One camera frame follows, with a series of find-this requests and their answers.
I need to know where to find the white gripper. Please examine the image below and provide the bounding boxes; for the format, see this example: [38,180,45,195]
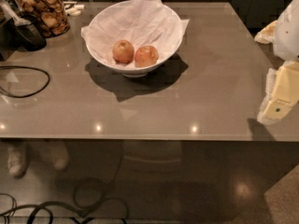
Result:
[254,0,299,125]

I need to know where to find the red apple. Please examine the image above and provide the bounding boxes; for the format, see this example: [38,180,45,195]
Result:
[112,40,135,63]
[135,46,159,67]

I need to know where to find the white ceramic bowl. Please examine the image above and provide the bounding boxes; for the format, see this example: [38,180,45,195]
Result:
[84,0,183,78]

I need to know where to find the white paper liner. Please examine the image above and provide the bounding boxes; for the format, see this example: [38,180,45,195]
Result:
[80,0,191,67]

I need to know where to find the small white objects on table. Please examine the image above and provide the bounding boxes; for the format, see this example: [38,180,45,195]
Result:
[64,4,85,16]

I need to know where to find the glass jar of dried slices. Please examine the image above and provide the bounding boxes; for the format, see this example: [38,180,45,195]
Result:
[15,0,70,38]

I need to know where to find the black cables on floor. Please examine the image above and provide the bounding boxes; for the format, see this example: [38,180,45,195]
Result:
[0,140,130,224]

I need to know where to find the black scoop with handle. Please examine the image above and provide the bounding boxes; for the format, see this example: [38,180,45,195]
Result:
[0,0,47,51]

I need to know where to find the black cable on table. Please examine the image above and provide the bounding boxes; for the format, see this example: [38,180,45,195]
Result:
[0,65,51,99]

